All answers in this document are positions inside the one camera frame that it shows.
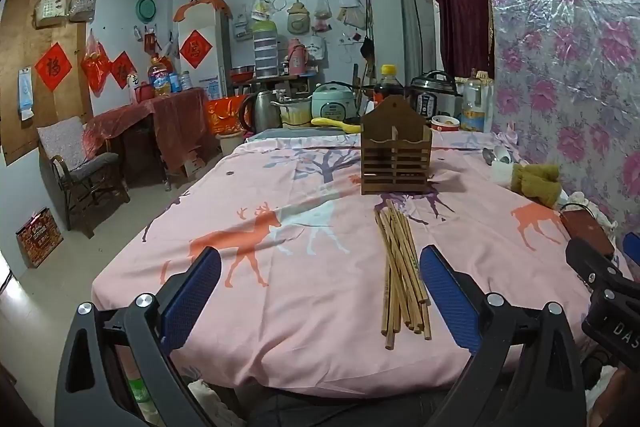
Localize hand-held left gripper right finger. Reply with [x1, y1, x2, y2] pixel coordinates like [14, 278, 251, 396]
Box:
[420, 245, 587, 427]

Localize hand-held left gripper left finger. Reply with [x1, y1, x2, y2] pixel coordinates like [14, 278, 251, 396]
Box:
[54, 246, 246, 427]

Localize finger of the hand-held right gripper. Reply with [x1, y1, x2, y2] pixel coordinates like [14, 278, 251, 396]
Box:
[566, 237, 633, 308]

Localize pile of wooden chopsticks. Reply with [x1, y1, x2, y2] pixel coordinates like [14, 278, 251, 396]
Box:
[374, 199, 432, 351]

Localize wooden utensil holder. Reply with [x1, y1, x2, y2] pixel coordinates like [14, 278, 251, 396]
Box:
[360, 95, 434, 196]

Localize person's right hand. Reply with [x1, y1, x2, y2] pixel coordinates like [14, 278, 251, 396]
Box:
[587, 369, 640, 427]

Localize red-brown box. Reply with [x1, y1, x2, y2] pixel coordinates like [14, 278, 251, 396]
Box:
[559, 207, 615, 258]

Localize blue object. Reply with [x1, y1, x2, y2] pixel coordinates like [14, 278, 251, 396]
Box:
[624, 233, 640, 280]

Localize white crumpled cloth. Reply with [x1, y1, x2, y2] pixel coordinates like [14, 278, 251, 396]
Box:
[565, 191, 601, 215]

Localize olive green cloth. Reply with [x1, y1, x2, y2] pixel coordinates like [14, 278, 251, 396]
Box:
[510, 163, 562, 209]

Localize white plastic bag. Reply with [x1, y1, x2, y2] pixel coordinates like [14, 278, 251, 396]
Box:
[187, 379, 221, 408]

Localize green plastic bottle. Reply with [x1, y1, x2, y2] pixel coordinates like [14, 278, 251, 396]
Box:
[127, 374, 151, 413]

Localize white square container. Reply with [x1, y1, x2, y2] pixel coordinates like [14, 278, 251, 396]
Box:
[491, 161, 521, 188]

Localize cardboard box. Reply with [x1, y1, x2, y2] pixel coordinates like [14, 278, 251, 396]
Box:
[180, 149, 207, 178]

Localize beige bucket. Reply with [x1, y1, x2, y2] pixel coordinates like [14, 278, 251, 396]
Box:
[216, 132, 244, 156]

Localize red gift bag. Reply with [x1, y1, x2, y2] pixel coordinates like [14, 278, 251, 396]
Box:
[15, 207, 64, 269]

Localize person's dark clothing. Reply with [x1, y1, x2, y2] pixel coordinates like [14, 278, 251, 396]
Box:
[220, 382, 451, 427]

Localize side table red cloth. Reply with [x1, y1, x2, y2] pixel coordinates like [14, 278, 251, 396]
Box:
[82, 88, 208, 188]

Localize orange gift bag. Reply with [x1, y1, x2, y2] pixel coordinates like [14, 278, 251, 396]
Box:
[205, 96, 251, 135]

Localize grey table cover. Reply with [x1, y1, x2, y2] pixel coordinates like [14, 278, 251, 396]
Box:
[243, 127, 363, 145]

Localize stainless steel kettle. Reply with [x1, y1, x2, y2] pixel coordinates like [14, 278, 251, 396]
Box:
[239, 89, 281, 135]

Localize clear plastic oil bottle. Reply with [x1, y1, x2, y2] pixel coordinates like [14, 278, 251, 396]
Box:
[460, 68, 496, 134]

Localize pale yellow pot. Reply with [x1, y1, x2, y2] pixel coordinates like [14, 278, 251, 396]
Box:
[272, 98, 313, 128]

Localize silver pressure cooker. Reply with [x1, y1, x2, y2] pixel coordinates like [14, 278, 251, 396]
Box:
[410, 70, 463, 120]

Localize yellow cooking oil jug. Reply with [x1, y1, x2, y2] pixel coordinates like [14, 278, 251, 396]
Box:
[147, 56, 173, 96]

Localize yellow frying pan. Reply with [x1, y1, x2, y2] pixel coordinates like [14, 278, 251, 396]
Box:
[311, 117, 362, 131]

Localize white refrigerator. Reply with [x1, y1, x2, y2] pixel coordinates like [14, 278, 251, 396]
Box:
[173, 0, 233, 100]

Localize soy sauce bottle yellow cap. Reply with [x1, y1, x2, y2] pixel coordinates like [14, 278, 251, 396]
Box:
[373, 64, 405, 108]

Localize wooden shelf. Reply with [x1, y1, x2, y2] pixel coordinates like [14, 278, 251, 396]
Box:
[227, 74, 321, 96]

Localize mint green rice cooker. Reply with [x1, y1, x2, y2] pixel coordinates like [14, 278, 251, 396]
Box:
[311, 82, 358, 120]

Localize red diamond paper decoration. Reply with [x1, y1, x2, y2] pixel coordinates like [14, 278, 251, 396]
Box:
[35, 42, 72, 92]
[179, 30, 213, 69]
[109, 51, 137, 90]

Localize leaning wooden boards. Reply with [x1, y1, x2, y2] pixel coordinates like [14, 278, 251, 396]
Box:
[352, 62, 376, 88]

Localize red plastic bag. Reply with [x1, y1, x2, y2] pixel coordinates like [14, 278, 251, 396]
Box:
[80, 29, 112, 98]

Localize stacked steamer green lid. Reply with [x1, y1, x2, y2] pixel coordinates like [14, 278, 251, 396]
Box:
[251, 21, 279, 80]

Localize pink thermos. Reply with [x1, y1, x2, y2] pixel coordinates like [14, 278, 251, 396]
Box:
[287, 38, 308, 75]

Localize white printed hanging bag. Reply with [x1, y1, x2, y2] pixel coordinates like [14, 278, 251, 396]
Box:
[305, 36, 328, 70]

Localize orange refrigerator cover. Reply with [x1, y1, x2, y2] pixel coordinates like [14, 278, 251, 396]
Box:
[173, 0, 234, 24]

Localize beige hanging pouch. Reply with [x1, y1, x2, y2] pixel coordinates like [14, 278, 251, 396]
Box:
[286, 0, 309, 35]

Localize brown wooden door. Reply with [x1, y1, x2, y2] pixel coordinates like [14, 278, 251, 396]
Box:
[0, 0, 98, 166]

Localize clear hanging plastic bag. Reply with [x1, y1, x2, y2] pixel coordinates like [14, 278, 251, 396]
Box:
[312, 0, 333, 32]

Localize grey handbag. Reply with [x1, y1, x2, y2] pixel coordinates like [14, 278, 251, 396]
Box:
[68, 0, 97, 22]

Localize white woven handbag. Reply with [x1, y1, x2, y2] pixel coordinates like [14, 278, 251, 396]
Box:
[34, 0, 68, 28]

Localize floral wall sheet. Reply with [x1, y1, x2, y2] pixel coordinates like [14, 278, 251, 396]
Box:
[472, 0, 640, 258]

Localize blue white wall calendar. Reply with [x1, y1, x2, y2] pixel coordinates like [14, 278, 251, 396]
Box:
[17, 67, 35, 120]

